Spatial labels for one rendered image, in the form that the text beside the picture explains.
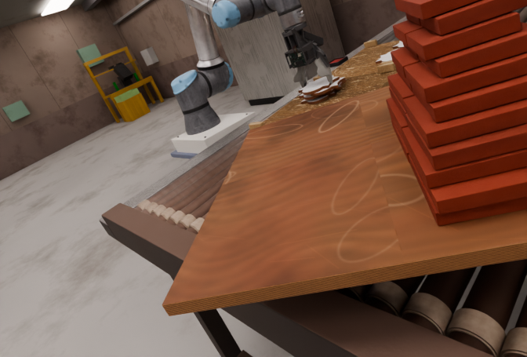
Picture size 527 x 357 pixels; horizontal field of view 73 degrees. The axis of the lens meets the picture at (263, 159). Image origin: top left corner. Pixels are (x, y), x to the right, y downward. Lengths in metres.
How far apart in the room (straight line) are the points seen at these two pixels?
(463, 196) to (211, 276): 0.26
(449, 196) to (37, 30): 10.76
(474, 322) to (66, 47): 10.81
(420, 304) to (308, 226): 0.15
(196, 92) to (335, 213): 1.11
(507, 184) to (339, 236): 0.16
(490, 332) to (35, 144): 10.42
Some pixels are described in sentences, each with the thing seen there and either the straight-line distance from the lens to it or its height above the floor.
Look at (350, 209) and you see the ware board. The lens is 0.42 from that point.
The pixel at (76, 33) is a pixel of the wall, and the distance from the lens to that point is 11.10.
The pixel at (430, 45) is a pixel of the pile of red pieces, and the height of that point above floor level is 1.19.
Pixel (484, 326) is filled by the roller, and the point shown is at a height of 0.92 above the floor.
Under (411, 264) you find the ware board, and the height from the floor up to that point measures 1.04.
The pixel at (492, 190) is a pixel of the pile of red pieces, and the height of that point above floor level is 1.07.
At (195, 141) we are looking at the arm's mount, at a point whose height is 0.92.
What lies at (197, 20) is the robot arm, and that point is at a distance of 1.49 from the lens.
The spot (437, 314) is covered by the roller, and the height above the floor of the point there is 0.92.
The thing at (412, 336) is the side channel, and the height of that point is 0.95.
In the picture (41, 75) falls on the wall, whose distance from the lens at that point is 10.72.
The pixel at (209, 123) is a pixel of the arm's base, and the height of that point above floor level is 0.95.
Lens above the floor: 1.27
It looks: 22 degrees down
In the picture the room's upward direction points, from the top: 23 degrees counter-clockwise
